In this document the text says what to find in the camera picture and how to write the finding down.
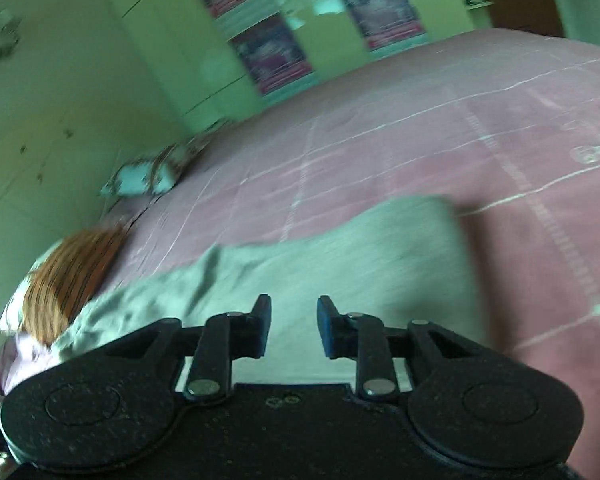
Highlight white patterned pillow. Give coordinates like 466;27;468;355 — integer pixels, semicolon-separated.
99;136;210;197

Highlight lower left calendar poster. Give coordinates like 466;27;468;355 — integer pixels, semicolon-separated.
230;13;313;96

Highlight orange striped pillow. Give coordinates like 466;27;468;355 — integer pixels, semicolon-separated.
0;224;128;347

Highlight grey knit pants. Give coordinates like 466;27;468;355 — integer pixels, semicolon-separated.
53;196;488;384

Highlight pink checked bed sheet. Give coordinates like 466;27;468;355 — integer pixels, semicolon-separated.
0;27;600;480

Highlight cream wardrobe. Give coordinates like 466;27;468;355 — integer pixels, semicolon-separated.
108;0;488;133

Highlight cream arched headboard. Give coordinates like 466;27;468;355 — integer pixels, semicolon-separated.
0;106;134;347

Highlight upper right calendar poster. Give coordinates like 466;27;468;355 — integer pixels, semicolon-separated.
343;0;428;55

